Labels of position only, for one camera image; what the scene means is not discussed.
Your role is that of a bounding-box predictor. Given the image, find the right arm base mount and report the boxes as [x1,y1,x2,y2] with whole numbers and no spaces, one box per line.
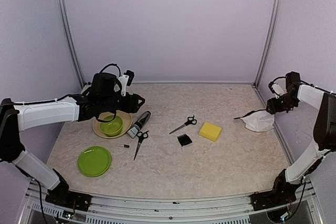
[250,190,297,211]

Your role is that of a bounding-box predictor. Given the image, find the green plate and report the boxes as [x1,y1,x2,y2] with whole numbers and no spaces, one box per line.
[77,146,112,177]

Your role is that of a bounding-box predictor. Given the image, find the green bowl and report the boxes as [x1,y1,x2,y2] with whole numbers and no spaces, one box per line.
[100,115,123,137]

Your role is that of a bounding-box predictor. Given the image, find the black silver hair clipper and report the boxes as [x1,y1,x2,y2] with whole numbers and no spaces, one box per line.
[127,111,151,139]

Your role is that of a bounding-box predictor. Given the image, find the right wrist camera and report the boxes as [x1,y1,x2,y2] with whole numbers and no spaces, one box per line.
[268,82,285,98]

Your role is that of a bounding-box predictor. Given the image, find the front aluminium rail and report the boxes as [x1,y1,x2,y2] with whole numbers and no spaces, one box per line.
[18,182,325,223]

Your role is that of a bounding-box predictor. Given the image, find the right aluminium frame post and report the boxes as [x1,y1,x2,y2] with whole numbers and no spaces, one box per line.
[254,0,281,89]

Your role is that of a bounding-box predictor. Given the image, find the black clipper guard comb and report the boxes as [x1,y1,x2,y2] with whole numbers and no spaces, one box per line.
[177,134,192,147]

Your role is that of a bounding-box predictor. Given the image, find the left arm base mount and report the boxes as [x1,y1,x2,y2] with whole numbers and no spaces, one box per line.
[45,189,92,212]

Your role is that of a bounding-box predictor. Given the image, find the white drawstring pouch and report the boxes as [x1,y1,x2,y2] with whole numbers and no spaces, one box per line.
[234,109,275,132]

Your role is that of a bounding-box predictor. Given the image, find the yellow sponge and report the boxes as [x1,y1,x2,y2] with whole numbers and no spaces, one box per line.
[198,122,222,142]

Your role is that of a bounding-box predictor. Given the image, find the left aluminium frame post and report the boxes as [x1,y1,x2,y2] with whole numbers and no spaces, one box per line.
[57,0,85,88]

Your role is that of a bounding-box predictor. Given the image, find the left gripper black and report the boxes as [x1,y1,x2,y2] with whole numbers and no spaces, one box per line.
[99,92,145,113]

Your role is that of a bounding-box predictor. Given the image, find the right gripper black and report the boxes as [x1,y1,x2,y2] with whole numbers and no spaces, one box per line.
[267,93,300,114]

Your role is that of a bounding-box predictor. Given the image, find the black scissors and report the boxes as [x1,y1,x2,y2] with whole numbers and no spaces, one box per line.
[169,115,197,134]
[133,131,149,160]

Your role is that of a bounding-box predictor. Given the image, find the aluminium frame post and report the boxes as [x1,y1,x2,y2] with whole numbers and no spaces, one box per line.
[254,0,281,89]
[57,0,85,88]

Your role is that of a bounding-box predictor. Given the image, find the beige plate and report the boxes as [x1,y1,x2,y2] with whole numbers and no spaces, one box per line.
[92,111,133,138]

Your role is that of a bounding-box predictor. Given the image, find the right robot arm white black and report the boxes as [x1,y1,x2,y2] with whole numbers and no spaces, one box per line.
[266,71,335,205]

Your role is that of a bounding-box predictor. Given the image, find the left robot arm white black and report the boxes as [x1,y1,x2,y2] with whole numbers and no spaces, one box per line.
[1,71,145,206]

